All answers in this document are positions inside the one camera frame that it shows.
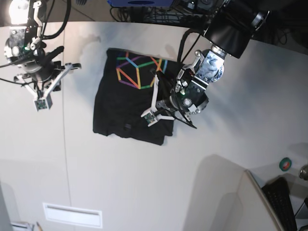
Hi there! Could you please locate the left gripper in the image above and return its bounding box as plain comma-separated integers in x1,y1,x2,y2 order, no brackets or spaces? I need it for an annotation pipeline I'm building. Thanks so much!
141,73,193,127

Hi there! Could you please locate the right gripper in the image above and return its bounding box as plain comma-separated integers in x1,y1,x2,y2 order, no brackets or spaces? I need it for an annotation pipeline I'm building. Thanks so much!
13,46,81,112

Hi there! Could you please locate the black t-shirt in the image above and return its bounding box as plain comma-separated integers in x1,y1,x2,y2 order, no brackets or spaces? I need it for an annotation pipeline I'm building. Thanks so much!
93,48,179,145

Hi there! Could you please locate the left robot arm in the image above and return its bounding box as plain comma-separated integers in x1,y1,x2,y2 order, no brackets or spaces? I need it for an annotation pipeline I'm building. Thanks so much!
141,0,270,128

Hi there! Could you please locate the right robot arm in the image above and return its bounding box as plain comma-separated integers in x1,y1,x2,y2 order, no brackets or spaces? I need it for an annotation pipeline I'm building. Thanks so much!
2,0,81,111

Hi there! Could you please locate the white slotted box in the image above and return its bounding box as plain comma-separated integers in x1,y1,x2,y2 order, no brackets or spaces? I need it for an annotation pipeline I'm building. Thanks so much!
43,203,103,229

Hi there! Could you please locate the green tape roll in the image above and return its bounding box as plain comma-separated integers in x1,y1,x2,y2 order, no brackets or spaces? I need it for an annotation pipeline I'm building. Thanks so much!
279,157,292,172

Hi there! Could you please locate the black keyboard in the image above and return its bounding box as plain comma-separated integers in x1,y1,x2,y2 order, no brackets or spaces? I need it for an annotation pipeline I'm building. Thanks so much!
262,177,297,231

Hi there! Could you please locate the silver round knob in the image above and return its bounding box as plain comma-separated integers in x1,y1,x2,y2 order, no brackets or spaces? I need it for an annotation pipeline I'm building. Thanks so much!
298,164,308,181

